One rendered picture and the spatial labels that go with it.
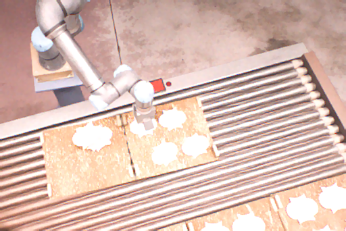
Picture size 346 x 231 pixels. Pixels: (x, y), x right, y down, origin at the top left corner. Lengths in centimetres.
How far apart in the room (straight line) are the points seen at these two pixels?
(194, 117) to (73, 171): 66
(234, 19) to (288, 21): 49
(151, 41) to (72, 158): 169
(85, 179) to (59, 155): 18
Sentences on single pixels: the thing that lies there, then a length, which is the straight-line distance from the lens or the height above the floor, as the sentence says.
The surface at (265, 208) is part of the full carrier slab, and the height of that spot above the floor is 94.
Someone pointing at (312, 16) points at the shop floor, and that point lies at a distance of 359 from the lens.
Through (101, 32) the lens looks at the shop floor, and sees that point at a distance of 315.
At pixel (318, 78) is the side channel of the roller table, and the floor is 95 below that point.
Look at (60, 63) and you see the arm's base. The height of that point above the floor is 99.
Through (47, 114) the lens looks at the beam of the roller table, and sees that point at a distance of 180.
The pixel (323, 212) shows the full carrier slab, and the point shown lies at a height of 94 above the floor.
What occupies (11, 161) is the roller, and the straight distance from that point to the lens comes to 177.
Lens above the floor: 251
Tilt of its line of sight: 70 degrees down
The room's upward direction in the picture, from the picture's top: 4 degrees counter-clockwise
